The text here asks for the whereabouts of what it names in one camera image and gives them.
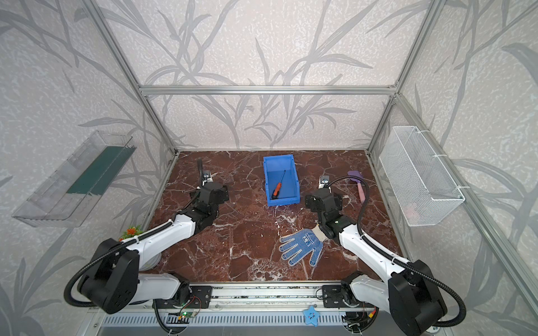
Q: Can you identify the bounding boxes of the blue plastic storage bin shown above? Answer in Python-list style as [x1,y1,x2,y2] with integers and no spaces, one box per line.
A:
[263,154,301,207]

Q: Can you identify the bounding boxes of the orange black screwdriver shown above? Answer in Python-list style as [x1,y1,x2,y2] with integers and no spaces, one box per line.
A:
[271,170,286,200]

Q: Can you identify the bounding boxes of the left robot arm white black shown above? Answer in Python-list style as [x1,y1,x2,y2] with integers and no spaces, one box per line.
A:
[64,181,229,314]

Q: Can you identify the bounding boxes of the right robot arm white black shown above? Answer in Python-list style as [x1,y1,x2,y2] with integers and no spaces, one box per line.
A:
[305,176,447,335]

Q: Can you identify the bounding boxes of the blue dotted work glove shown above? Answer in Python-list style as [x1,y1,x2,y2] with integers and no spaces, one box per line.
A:
[279,225,328,267]

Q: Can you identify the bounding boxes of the artificial flower pot plant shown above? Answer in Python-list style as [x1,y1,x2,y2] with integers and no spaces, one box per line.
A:
[118,225,163,270]

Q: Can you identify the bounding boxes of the blue star sticker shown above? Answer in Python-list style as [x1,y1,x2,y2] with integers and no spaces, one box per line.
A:
[303,306,320,327]

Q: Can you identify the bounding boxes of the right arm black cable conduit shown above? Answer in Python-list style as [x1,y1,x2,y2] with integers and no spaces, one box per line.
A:
[327,176,467,328]

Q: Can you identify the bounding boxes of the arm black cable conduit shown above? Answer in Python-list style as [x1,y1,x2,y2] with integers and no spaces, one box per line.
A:
[64,158,205,335]
[327,176,467,328]

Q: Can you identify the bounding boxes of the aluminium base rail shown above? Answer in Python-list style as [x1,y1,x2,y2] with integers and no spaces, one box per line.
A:
[85,281,442,314]

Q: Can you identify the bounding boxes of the white wire mesh basket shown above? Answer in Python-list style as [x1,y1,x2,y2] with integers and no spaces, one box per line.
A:
[379,126,465,227]

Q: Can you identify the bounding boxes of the clear acrylic wall shelf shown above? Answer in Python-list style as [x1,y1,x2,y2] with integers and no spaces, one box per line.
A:
[13,131,137,228]

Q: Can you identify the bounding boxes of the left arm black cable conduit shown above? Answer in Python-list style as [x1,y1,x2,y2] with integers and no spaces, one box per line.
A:
[64,158,205,335]

